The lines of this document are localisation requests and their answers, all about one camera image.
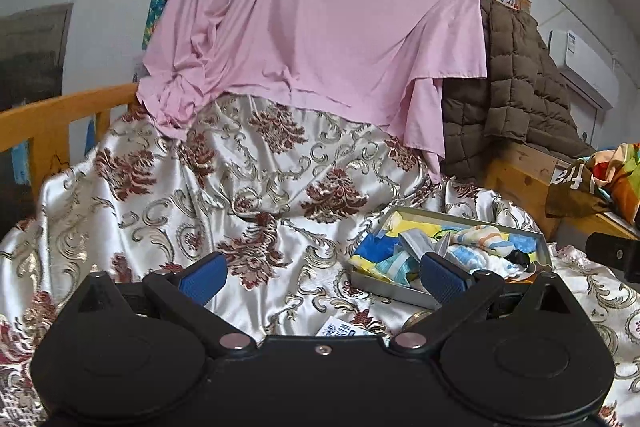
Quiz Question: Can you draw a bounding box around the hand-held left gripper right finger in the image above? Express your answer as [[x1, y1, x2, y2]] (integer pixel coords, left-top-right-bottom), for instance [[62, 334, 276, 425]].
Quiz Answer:
[[387, 253, 576, 355]]

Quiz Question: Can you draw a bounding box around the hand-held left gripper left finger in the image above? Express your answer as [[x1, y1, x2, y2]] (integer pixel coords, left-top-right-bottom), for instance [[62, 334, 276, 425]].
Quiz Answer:
[[75, 252, 258, 355]]

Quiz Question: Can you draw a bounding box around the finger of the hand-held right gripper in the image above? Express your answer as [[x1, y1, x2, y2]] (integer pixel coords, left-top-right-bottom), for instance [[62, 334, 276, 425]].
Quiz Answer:
[[586, 232, 640, 283]]

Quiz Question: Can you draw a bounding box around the light blue patterned cloth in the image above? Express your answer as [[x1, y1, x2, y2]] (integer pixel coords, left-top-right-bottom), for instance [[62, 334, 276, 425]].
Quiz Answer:
[[445, 244, 507, 275]]

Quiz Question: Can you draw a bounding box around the grey cloth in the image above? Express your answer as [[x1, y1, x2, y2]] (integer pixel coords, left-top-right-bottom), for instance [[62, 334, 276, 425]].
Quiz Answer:
[[397, 229, 451, 259]]

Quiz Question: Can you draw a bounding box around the light blue striped cloth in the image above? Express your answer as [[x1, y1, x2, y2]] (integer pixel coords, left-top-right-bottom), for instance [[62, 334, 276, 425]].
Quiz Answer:
[[372, 252, 426, 284]]

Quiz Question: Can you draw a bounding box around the cartoon printed tin box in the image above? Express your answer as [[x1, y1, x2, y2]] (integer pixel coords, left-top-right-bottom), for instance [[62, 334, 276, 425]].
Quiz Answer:
[[348, 207, 553, 310]]

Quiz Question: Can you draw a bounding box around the orange blue striped cloth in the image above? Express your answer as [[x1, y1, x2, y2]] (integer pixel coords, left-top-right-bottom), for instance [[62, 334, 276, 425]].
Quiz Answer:
[[457, 226, 512, 254]]

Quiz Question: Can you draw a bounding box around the floral satin blanket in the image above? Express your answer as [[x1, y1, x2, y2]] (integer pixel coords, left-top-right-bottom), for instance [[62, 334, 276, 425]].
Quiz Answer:
[[0, 94, 640, 427]]

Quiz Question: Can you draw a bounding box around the colourful crumpled garment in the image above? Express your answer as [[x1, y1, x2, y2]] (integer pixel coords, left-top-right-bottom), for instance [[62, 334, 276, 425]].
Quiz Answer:
[[585, 142, 640, 228]]

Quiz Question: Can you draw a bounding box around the brown printed bag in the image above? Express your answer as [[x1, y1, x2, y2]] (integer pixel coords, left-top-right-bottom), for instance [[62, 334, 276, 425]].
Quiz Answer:
[[545, 159, 608, 218]]

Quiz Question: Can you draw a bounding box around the white printed card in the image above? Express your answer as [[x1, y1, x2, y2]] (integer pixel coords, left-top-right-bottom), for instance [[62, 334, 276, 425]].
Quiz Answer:
[[315, 319, 377, 339]]

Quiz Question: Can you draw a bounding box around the brown quilted jacket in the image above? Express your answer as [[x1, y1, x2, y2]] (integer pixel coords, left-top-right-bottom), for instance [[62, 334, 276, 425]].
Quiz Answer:
[[442, 0, 596, 182]]

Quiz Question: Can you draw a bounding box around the white air conditioner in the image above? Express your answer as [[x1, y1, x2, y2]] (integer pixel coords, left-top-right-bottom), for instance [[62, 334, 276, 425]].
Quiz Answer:
[[547, 29, 618, 110]]

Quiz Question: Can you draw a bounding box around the blue printed sheet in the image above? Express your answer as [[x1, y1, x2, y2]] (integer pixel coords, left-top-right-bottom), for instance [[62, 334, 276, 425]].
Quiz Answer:
[[10, 117, 97, 188]]

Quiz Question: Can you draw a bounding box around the pink bed sheet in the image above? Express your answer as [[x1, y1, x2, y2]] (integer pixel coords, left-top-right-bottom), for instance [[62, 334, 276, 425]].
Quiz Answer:
[[136, 0, 488, 182]]

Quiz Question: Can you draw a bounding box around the wooden bunk frame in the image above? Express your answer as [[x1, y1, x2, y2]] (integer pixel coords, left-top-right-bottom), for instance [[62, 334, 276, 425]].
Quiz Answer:
[[482, 142, 640, 240]]

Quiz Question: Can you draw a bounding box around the wooden bed rail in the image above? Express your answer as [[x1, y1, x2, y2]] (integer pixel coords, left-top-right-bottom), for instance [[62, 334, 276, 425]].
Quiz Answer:
[[0, 83, 138, 202]]

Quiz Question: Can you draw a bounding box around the blue patterned wall poster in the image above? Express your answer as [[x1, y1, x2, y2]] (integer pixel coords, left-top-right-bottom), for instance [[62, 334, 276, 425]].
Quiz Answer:
[[141, 0, 183, 50]]

